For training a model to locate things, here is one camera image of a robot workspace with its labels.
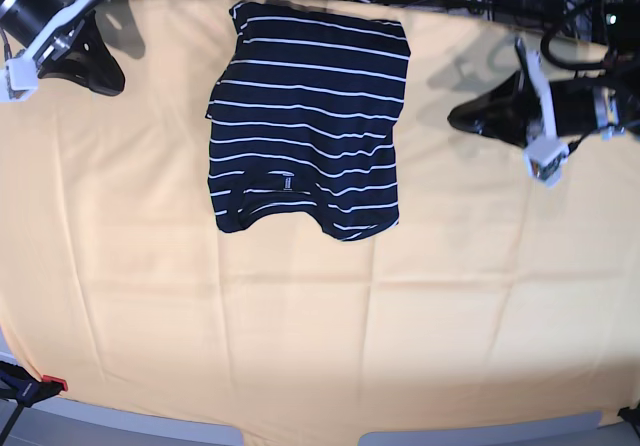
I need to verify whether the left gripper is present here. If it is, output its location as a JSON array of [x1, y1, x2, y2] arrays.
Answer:
[[447, 36, 623, 149]]

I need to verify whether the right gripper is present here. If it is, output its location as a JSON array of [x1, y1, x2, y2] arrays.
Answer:
[[1, 0, 125, 97]]

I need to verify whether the navy white striped T-shirt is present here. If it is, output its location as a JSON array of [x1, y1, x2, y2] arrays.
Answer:
[[206, 1, 411, 242]]

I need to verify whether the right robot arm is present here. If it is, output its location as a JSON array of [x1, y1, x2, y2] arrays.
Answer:
[[1, 0, 125, 103]]

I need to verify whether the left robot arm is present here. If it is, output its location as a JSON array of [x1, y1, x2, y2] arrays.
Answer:
[[448, 0, 639, 152]]

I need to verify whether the black power adapter box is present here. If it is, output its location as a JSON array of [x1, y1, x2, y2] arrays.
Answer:
[[492, 0, 565, 29]]

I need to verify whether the yellow table cloth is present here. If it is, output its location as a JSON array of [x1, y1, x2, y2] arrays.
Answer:
[[1, 0, 639, 445]]

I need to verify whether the blue black bar clamp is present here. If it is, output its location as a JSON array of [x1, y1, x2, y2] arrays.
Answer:
[[1, 361, 68, 445]]

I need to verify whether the black clamp right corner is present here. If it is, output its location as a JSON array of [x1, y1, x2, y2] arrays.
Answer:
[[618, 404, 640, 438]]

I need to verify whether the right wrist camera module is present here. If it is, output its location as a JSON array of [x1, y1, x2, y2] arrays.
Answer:
[[1, 58, 39, 103]]

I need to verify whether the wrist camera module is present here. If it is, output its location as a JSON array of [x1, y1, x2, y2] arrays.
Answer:
[[523, 136, 569, 187], [1, 58, 39, 103]]

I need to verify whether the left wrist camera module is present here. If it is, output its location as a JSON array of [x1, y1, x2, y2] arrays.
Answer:
[[523, 136, 569, 187]]

